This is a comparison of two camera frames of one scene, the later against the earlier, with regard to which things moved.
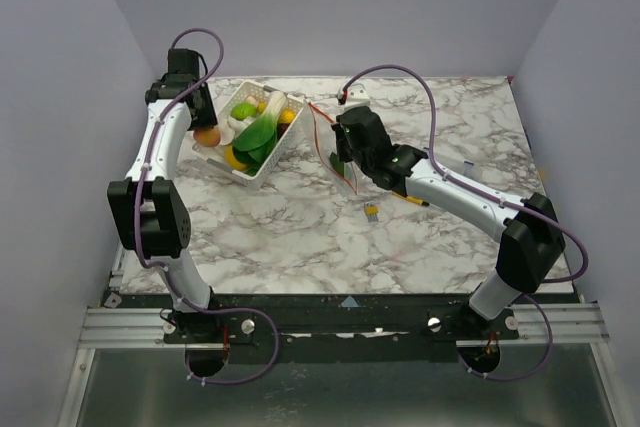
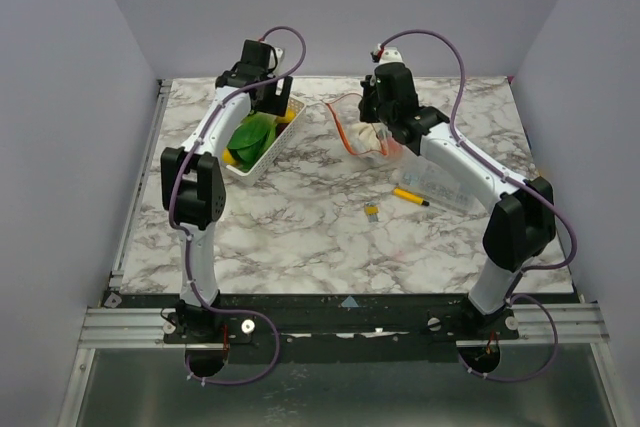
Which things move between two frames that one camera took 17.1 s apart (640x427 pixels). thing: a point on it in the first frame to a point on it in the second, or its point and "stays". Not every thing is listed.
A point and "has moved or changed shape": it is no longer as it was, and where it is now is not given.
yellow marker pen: [411, 199] stays
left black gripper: [207, 119] to [275, 103]
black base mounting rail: [336, 327] stays
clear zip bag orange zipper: [327, 140] has moved or changed shape
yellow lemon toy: [287, 116] stays
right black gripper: [347, 139] to [368, 104]
